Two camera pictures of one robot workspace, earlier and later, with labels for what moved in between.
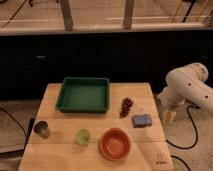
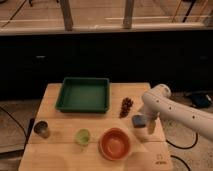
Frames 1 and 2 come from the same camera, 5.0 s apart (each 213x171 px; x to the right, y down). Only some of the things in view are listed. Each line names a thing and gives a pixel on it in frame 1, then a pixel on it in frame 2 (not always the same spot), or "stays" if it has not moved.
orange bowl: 114,144 stays
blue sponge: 141,120 stays
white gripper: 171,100 to 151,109
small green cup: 82,137 stays
